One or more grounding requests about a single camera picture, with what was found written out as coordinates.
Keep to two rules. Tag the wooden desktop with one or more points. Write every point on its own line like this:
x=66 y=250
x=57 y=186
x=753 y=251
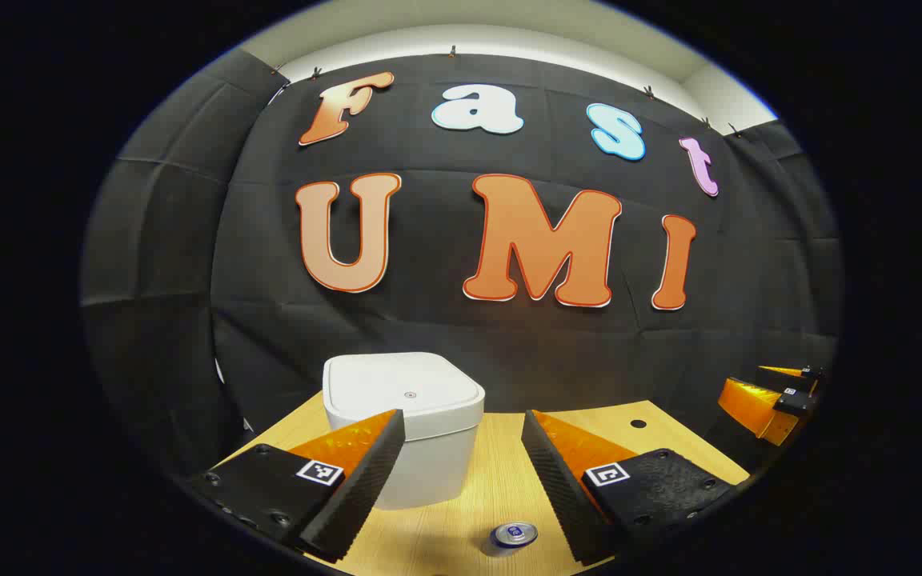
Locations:
x=477 y=480

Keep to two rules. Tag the white desktop garbage bin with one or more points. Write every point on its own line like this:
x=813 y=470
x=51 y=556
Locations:
x=405 y=384

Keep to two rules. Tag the silver blue pop can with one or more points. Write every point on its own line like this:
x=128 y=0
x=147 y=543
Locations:
x=515 y=534

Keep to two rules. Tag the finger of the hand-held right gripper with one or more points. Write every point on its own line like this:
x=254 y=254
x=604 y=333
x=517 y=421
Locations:
x=749 y=404
x=789 y=374

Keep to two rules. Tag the black backdrop cloth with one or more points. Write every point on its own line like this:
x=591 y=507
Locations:
x=429 y=320

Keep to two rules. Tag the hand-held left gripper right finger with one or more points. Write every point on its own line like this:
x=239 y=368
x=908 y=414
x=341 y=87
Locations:
x=557 y=488

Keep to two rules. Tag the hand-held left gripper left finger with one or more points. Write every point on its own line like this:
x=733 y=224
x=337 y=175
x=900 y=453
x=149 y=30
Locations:
x=365 y=480

